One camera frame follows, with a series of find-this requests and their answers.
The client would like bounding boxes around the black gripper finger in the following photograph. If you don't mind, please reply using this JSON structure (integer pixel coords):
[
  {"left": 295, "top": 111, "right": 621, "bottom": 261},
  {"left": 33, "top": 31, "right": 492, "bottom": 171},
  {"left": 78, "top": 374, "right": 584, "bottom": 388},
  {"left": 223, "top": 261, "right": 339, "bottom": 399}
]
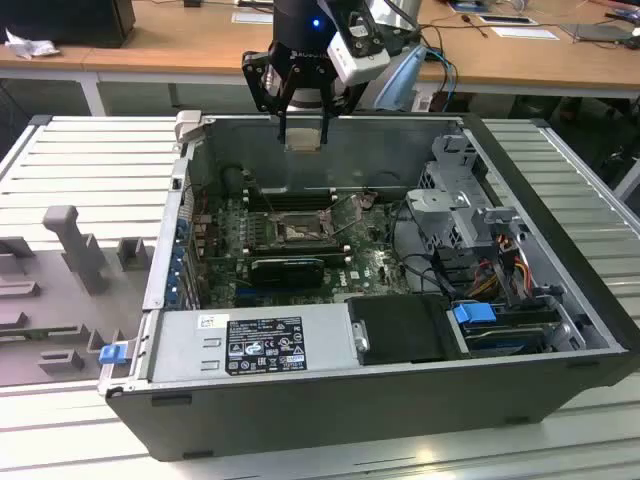
[
  {"left": 242, "top": 48, "right": 292, "bottom": 147},
  {"left": 319, "top": 79, "right": 372, "bottom": 147}
]

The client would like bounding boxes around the silver square CPU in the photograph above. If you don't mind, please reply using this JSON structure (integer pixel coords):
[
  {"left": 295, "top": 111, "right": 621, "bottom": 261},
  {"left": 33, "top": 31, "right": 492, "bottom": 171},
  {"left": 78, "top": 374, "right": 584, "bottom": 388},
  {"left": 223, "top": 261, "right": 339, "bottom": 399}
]
[{"left": 283, "top": 127, "right": 322, "bottom": 152}]

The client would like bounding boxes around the metal socket cover frame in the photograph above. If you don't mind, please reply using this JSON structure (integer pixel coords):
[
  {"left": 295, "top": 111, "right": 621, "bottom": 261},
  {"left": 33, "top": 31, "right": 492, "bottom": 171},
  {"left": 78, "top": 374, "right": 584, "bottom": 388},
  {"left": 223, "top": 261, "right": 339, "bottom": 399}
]
[{"left": 322, "top": 192, "right": 370, "bottom": 239}]

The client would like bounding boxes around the CPU socket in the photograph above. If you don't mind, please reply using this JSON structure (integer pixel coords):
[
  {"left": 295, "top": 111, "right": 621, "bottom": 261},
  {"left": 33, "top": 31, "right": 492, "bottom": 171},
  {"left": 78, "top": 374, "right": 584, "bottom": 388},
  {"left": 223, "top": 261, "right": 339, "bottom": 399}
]
[{"left": 268, "top": 210, "right": 337, "bottom": 247}]

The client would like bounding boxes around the wooden desk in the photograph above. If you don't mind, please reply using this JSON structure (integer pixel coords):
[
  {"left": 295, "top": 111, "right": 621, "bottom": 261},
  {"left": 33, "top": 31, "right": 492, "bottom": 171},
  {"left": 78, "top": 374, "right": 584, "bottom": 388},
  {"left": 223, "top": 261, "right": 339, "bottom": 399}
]
[{"left": 0, "top": 0, "right": 640, "bottom": 117}]

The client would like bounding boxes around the grey case release latch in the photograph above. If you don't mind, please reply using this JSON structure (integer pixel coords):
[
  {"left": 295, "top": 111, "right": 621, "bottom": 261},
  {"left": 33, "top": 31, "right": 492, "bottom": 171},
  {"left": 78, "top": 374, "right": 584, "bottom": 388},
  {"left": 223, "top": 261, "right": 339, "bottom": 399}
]
[{"left": 174, "top": 110, "right": 207, "bottom": 147}]

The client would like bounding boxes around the black cylindrical component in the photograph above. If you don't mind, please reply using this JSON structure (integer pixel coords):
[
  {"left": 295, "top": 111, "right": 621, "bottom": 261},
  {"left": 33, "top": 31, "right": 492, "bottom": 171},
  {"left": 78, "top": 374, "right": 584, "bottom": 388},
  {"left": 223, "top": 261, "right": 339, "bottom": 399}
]
[{"left": 222, "top": 167, "right": 246, "bottom": 199}]

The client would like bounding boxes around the green motherboard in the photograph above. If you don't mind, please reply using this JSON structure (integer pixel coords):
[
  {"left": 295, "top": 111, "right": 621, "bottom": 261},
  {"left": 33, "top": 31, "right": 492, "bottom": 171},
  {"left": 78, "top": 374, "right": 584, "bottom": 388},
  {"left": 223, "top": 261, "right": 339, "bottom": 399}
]
[{"left": 192, "top": 192, "right": 416, "bottom": 309}]

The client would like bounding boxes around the grey metal drive cage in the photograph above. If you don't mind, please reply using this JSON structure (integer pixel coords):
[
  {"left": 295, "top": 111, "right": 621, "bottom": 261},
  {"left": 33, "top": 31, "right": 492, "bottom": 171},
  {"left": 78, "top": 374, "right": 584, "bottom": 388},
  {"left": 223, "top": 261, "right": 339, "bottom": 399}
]
[{"left": 403, "top": 133, "right": 532, "bottom": 254}]

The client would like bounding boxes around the black graphics card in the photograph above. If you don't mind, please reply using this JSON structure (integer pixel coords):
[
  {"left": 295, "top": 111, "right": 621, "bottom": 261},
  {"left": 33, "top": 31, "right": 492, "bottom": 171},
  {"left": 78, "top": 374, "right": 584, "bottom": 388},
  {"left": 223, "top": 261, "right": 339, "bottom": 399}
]
[{"left": 249, "top": 257, "right": 326, "bottom": 289}]

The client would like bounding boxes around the blue booklet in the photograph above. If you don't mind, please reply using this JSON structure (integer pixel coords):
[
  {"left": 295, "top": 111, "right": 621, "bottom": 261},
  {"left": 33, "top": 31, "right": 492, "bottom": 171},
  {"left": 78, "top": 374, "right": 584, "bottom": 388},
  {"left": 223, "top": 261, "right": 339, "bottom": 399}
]
[{"left": 447, "top": 0, "right": 494, "bottom": 14}]

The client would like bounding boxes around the black box on desk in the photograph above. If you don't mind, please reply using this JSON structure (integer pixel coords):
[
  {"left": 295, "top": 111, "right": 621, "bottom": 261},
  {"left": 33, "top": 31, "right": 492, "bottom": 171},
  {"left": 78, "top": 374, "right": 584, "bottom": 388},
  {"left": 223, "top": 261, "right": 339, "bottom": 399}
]
[{"left": 0, "top": 0, "right": 136, "bottom": 49}]

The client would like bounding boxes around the black plastic shroud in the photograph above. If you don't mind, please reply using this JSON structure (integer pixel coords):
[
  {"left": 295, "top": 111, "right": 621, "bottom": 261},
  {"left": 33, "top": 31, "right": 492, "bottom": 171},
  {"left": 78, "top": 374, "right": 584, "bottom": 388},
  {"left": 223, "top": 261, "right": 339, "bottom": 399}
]
[{"left": 345, "top": 294, "right": 461, "bottom": 366}]

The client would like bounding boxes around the black power supply label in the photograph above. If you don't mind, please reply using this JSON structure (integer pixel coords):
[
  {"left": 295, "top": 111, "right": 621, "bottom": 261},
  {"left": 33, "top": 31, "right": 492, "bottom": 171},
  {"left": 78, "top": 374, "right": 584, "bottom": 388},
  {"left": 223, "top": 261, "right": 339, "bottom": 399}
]
[{"left": 225, "top": 315, "right": 305, "bottom": 374}]

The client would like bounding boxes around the white paper sheet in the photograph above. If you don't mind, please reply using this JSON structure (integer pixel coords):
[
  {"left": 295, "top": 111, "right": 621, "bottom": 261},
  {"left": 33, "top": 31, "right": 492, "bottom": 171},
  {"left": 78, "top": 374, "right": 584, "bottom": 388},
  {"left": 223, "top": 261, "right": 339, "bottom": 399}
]
[{"left": 492, "top": 25, "right": 559, "bottom": 41}]

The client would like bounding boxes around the crumpled white paper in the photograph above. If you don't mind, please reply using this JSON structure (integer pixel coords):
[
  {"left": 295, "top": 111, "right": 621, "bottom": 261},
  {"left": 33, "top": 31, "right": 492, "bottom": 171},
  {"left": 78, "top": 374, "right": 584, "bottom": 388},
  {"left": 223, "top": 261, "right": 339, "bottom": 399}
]
[{"left": 4, "top": 27, "right": 61, "bottom": 60}]

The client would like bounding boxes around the grey power supply unit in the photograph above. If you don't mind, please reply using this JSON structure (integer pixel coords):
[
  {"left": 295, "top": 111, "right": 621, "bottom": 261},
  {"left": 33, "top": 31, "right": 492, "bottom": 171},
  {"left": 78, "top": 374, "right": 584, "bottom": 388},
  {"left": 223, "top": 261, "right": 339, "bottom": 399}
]
[{"left": 149, "top": 304, "right": 359, "bottom": 384}]

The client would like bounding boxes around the dark hard disk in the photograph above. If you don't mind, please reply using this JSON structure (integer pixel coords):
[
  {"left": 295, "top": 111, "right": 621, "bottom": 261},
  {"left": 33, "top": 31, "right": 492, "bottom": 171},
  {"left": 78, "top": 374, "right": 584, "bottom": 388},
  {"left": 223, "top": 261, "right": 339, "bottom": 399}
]
[{"left": 462, "top": 319, "right": 559, "bottom": 354}]

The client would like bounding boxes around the black open PC case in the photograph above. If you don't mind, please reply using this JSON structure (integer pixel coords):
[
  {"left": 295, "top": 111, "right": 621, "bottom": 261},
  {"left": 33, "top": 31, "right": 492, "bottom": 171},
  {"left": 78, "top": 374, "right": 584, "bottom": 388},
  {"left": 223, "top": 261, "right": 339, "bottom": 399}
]
[{"left": 97, "top": 110, "right": 634, "bottom": 462}]

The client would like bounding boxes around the grey parts rack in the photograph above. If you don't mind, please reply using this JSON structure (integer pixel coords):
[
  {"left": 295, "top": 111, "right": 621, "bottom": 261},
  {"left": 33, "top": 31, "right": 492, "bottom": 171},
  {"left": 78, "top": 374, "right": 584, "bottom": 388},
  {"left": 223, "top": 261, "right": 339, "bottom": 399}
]
[{"left": 0, "top": 204, "right": 161, "bottom": 386}]

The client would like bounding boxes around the dark grey laptop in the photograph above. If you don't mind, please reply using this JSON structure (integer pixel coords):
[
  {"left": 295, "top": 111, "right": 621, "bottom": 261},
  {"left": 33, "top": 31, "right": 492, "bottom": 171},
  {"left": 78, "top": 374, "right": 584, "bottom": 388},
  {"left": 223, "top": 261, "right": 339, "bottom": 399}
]
[{"left": 562, "top": 22, "right": 636, "bottom": 49}]

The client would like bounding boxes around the grey metal disk bay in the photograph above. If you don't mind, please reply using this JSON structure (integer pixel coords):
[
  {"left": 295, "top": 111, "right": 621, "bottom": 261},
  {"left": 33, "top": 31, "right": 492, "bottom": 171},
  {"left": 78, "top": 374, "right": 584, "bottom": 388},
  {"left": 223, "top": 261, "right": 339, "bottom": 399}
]
[{"left": 447, "top": 294, "right": 589, "bottom": 359}]

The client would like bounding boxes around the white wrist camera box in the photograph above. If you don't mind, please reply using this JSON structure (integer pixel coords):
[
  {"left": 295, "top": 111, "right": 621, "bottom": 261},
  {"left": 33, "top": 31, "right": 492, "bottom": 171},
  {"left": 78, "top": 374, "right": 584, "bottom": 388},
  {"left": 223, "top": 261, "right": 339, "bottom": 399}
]
[{"left": 327, "top": 12, "right": 391, "bottom": 86}]

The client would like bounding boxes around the black internal cable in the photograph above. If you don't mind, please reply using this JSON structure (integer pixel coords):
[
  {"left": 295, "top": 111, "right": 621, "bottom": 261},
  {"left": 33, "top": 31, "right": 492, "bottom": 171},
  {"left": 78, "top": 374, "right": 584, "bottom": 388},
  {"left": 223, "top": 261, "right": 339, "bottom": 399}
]
[{"left": 392, "top": 199, "right": 454, "bottom": 296}]

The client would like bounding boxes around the blue hanging cable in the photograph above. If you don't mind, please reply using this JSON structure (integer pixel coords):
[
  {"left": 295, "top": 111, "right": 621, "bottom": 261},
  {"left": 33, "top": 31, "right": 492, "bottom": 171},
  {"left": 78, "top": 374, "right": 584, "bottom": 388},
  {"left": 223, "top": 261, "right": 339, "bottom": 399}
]
[{"left": 424, "top": 47, "right": 457, "bottom": 109}]

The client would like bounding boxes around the black desk cable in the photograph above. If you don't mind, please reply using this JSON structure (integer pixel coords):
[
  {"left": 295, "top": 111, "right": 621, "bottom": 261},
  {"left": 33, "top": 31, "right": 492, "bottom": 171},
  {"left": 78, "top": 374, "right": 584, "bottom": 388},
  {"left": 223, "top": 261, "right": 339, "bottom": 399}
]
[{"left": 459, "top": 14, "right": 490, "bottom": 40}]

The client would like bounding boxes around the orange yellow wire bundle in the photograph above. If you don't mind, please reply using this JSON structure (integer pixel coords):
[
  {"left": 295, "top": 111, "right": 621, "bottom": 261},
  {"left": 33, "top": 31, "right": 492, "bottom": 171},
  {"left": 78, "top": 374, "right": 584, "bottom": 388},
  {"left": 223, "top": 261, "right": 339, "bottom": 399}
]
[{"left": 469, "top": 234, "right": 532, "bottom": 297}]

